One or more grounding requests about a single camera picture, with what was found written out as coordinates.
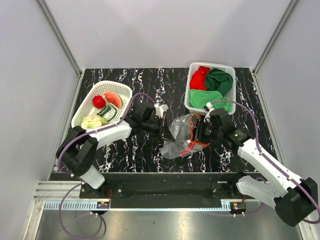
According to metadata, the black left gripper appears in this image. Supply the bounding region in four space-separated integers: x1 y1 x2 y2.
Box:
142 116 175 143

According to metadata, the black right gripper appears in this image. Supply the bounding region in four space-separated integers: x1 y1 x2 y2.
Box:
185 118 223 145

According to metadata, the clear zip top bag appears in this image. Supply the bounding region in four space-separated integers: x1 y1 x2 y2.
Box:
159 113 211 160

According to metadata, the fake red chili pepper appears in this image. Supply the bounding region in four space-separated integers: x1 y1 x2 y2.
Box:
179 148 198 157

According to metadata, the fake watermelon slice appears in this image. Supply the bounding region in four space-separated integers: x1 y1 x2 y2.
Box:
103 91 123 109

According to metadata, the fake green leafy sprig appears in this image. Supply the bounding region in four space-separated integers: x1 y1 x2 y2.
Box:
97 104 118 122

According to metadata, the fake white cauliflower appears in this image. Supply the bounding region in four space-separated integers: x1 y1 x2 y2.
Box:
81 115 109 130

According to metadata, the fake red strawberry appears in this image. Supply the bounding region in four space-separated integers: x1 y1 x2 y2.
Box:
92 95 106 109

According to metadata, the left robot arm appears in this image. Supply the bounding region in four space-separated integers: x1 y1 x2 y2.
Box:
56 103 175 198

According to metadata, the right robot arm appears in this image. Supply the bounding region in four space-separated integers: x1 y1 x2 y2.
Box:
193 109 320 227

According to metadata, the light green cloth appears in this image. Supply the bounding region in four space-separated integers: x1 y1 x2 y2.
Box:
189 89 233 112

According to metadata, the white rectangular plastic basket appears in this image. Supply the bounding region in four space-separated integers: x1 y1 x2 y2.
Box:
184 62 237 115

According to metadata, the dark green cloth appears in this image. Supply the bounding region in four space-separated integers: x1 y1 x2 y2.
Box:
204 68 234 96

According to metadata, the red cloth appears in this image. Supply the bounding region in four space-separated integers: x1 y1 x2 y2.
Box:
189 66 211 91

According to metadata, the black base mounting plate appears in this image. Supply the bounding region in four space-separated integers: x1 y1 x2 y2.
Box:
79 173 244 211

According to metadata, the white oval perforated basket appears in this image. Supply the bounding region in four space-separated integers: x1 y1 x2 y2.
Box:
71 80 133 128

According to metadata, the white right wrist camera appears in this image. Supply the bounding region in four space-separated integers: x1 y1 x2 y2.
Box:
203 102 214 119

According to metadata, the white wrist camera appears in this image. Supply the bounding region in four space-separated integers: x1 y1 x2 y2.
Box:
154 103 169 119
203 102 214 119

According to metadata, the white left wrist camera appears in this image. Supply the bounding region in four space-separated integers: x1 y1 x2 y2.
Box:
154 103 169 119

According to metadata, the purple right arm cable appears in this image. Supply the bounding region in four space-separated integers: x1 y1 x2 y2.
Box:
204 99 320 225

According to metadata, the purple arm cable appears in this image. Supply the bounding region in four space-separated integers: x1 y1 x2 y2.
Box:
56 92 157 238
204 99 320 225

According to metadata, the white slotted cable duct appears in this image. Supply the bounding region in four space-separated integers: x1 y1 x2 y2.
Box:
44 200 111 211

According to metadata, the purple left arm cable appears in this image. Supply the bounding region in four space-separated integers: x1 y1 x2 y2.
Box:
56 92 157 238

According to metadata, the right aluminium frame post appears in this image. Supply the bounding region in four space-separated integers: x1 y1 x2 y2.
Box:
252 0 300 74

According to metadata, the aluminium frame post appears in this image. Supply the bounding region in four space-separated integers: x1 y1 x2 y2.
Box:
36 0 82 76
252 0 300 74

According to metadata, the left aluminium frame post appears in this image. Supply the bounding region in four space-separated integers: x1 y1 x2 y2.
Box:
36 0 82 76

